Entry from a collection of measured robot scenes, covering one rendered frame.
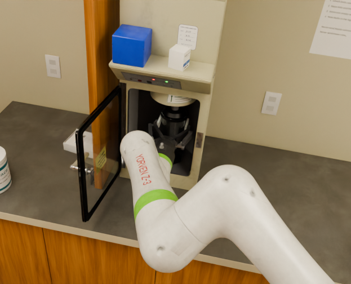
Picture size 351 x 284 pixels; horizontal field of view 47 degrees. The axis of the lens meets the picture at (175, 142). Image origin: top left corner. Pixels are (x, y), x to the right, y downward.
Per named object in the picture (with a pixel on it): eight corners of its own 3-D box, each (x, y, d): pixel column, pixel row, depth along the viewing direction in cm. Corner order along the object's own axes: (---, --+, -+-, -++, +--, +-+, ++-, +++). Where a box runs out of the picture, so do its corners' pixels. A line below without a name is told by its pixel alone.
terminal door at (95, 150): (120, 171, 162) (121, 83, 137) (84, 225, 138) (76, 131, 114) (119, 170, 162) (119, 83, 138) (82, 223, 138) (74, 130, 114)
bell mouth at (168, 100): (156, 79, 157) (156, 66, 154) (200, 87, 156) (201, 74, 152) (145, 101, 143) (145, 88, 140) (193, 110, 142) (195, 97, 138)
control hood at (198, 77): (119, 75, 138) (119, 48, 132) (211, 91, 134) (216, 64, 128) (108, 91, 129) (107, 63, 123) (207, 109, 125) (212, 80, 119)
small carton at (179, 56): (174, 61, 128) (176, 43, 124) (189, 65, 126) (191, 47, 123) (167, 67, 124) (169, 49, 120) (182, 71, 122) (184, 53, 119)
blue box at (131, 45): (121, 49, 131) (121, 23, 126) (151, 54, 130) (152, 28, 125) (111, 62, 123) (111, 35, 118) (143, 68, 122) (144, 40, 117)
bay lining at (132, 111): (142, 130, 181) (145, 58, 159) (198, 140, 178) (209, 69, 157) (127, 164, 161) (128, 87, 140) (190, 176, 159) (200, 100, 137)
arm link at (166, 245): (217, 257, 82) (180, 227, 76) (170, 294, 84) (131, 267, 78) (193, 204, 97) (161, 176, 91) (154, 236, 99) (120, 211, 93)
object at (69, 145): (77, 135, 186) (76, 128, 184) (108, 144, 182) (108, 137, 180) (63, 150, 177) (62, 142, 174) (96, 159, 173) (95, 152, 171)
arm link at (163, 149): (145, 173, 139) (170, 178, 138) (146, 146, 132) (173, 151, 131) (149, 162, 144) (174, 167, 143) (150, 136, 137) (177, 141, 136)
